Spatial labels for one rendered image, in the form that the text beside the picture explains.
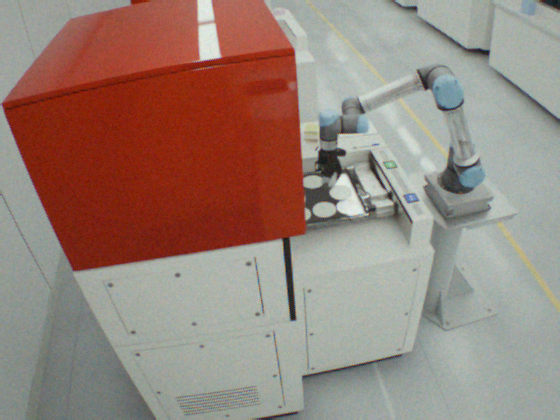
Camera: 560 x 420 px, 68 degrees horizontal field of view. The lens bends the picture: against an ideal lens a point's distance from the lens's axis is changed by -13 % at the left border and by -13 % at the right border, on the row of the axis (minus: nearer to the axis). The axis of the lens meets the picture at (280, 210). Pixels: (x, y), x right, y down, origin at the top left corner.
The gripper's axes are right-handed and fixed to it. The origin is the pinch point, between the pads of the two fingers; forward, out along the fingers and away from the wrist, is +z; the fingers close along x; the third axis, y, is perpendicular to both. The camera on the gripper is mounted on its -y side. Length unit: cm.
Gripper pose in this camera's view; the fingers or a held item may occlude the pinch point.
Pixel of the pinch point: (332, 184)
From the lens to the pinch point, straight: 204.6
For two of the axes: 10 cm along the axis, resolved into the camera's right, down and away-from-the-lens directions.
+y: -6.5, 5.1, -5.6
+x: 7.6, 3.7, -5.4
